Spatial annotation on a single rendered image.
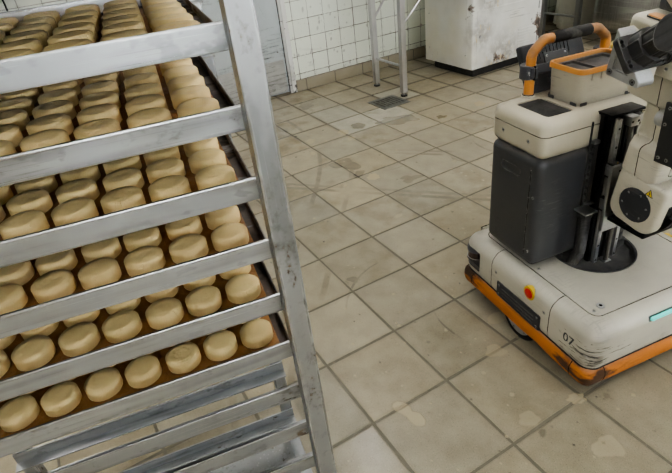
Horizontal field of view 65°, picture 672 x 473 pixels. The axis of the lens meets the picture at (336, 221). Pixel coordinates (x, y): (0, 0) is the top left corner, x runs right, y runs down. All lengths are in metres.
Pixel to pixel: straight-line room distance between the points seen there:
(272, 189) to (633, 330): 1.42
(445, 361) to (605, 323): 0.55
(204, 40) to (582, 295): 1.51
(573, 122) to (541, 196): 0.24
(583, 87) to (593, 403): 0.98
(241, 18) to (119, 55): 0.13
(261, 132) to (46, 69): 0.21
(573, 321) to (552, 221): 0.33
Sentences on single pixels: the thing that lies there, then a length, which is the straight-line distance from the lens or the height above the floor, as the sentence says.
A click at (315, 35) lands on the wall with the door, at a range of 4.90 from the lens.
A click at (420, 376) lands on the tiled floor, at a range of 1.92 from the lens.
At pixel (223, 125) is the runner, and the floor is 1.23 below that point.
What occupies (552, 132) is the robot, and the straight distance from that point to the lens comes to 1.69.
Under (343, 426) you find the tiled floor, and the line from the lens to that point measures 1.81.
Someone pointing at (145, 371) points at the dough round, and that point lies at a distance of 0.84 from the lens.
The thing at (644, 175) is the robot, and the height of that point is 0.70.
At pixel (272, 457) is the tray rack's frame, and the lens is 1.60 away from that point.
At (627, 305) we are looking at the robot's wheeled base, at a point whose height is 0.28.
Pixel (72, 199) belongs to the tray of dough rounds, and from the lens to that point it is 0.73.
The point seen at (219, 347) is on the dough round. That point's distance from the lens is 0.83.
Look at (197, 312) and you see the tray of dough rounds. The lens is 0.77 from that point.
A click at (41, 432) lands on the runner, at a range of 0.84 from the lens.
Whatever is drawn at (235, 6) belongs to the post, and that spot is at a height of 1.35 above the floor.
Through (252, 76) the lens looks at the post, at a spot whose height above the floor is 1.28.
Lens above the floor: 1.43
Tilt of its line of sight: 31 degrees down
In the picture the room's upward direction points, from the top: 7 degrees counter-clockwise
